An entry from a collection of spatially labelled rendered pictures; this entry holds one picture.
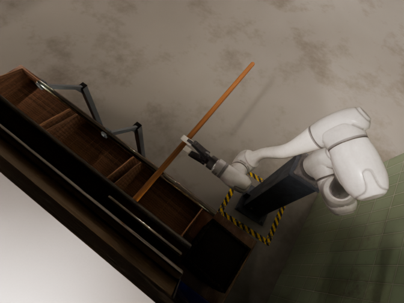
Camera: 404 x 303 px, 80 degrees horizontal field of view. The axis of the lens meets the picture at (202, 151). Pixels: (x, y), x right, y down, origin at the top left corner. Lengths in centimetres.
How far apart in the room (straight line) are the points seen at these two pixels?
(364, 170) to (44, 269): 85
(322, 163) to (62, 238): 139
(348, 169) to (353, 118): 17
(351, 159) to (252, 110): 226
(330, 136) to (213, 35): 306
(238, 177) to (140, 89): 206
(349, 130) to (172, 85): 242
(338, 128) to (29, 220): 89
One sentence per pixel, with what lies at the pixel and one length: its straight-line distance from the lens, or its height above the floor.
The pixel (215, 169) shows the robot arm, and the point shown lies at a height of 122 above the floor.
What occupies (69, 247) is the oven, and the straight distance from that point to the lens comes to 27.
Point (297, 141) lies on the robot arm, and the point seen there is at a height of 157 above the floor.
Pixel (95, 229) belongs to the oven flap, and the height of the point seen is 179.
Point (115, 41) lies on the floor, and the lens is 358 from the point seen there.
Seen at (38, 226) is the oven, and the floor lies 210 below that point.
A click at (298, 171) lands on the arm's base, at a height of 102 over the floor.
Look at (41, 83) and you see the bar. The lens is 165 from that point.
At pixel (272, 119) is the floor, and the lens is 313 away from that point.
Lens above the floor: 236
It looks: 63 degrees down
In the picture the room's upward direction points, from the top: 21 degrees clockwise
